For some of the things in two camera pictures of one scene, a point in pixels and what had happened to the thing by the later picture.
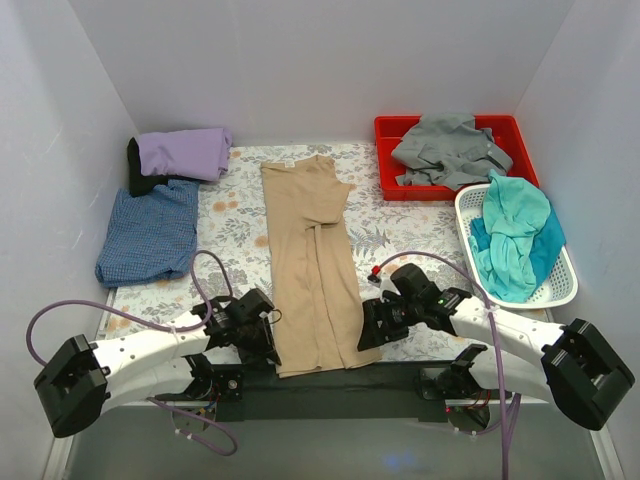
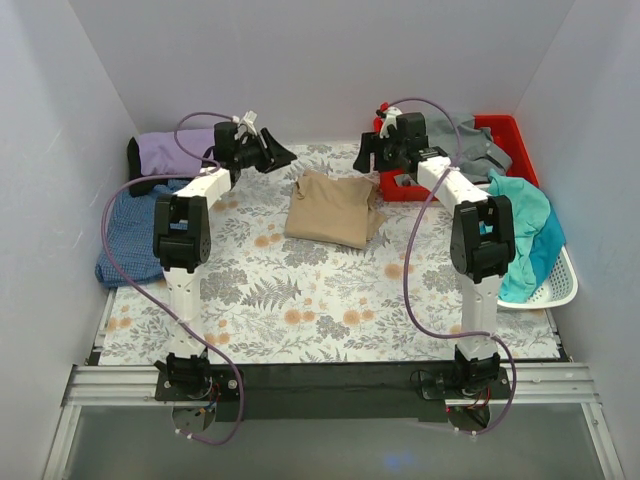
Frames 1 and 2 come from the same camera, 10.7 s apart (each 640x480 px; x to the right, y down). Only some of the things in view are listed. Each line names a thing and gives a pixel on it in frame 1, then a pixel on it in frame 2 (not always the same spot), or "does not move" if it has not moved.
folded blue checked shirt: [149, 235] does not move
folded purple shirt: [195, 154] does not move
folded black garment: [139, 184] does not move
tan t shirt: [317, 297] → [333, 210]
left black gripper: [257, 342] → [263, 151]
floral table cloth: [414, 280] does not move
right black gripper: [379, 325] → [377, 153]
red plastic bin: [390, 130] does not move
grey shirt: [449, 149] does not move
